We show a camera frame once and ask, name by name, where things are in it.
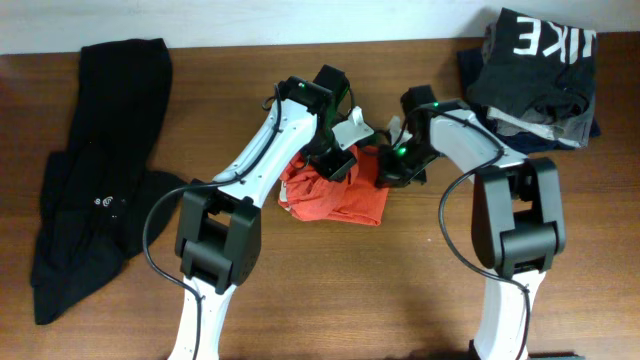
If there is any red orange t-shirt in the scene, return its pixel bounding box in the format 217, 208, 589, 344
278, 146, 389, 226

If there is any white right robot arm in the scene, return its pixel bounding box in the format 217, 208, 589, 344
376, 99, 566, 359

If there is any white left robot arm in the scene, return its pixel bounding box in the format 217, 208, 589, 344
170, 69, 362, 359

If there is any navy blue folded garment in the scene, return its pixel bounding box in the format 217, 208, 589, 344
456, 48, 577, 154

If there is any black Nike shirt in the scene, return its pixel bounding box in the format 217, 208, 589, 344
467, 8, 598, 119

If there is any grey folded garment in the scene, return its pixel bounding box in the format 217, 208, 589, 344
481, 24, 597, 149

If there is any black garment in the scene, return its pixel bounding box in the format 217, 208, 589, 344
30, 38, 185, 325

